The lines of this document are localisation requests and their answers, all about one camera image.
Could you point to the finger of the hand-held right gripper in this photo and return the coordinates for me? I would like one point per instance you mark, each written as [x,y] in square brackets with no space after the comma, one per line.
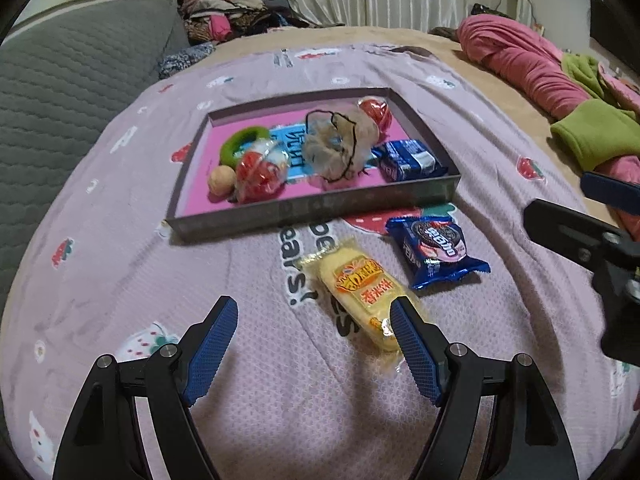
[610,190]
[560,225]

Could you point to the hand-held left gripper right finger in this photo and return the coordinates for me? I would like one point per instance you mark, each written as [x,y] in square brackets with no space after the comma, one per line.
[415,355]

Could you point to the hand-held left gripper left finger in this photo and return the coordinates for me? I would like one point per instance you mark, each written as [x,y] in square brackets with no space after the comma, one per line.
[210,350]

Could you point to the yellow cake packet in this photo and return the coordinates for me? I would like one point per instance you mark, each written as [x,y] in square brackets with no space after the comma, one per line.
[355,285]

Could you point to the blue and pink cookie packet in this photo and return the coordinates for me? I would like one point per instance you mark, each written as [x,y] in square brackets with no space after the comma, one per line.
[435,245]

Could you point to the shallow grey box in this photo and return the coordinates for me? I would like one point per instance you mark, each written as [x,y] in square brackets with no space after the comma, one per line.
[300,212]

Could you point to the blue and white cookie packet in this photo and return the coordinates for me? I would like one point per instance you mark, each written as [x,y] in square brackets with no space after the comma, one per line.
[407,160]

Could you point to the walnut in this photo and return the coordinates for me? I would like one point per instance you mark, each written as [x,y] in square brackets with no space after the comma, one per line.
[221,181]

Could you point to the red snack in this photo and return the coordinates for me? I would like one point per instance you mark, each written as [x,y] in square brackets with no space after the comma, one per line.
[375,110]
[257,175]

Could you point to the beige scrunchie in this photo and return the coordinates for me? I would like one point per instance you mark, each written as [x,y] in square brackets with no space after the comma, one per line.
[330,150]

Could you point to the green fleece blanket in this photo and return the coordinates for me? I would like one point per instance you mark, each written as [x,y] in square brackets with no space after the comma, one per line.
[590,130]

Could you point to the pink quilt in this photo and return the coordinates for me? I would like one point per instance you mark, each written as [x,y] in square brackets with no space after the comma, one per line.
[515,60]

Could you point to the black television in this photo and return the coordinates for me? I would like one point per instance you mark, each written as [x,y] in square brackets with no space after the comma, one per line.
[607,25]

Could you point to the arched vanity mirror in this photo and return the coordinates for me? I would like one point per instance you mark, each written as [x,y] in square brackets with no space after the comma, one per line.
[510,5]

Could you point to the dark bag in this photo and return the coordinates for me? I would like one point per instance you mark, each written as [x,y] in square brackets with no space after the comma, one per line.
[482,9]

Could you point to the dark brown fuzzy cloth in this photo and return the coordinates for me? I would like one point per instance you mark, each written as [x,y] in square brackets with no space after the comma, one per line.
[445,33]

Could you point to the dark floral cloth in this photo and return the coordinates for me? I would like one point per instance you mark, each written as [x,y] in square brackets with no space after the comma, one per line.
[185,57]

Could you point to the grey quilted headboard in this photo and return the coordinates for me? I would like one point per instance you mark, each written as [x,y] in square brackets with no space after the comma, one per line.
[75,85]

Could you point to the pile of clothes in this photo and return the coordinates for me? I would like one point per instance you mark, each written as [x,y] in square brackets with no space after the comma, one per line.
[215,20]

